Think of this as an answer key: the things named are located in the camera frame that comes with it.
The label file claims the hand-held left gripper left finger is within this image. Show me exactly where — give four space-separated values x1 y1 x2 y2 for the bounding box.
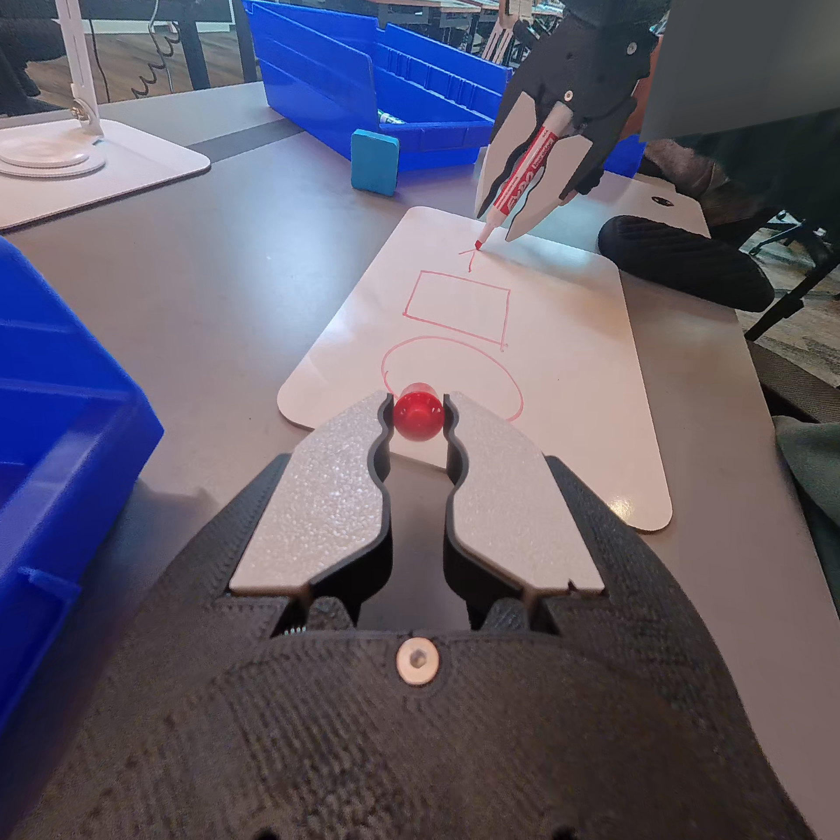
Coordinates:
230 390 395 605

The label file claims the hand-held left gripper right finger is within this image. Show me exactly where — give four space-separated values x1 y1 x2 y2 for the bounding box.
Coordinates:
444 392 607 607

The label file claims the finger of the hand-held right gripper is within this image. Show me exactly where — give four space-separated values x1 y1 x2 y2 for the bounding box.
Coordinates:
504 132 594 245
474 92 542 220

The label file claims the red dry-erase marker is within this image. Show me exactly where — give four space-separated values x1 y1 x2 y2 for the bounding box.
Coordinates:
473 103 578 252

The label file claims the blue whiteboard eraser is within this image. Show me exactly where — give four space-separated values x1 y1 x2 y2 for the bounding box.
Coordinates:
348 128 403 199

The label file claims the red marker cap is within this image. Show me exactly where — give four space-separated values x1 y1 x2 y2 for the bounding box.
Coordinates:
393 382 450 445

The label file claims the white whiteboard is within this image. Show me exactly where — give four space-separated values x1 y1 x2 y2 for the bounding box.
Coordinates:
276 205 674 535

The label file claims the blue plastic bin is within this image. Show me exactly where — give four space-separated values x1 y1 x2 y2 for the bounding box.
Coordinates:
243 0 515 173
602 132 648 179
0 237 166 736

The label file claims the green sweatshirt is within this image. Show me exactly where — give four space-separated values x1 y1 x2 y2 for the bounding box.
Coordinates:
775 414 840 611

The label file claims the wooden desk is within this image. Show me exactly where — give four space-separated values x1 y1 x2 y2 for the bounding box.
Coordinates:
86 0 263 93

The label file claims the black coiled cable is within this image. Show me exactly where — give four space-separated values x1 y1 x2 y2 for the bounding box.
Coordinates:
147 0 185 64

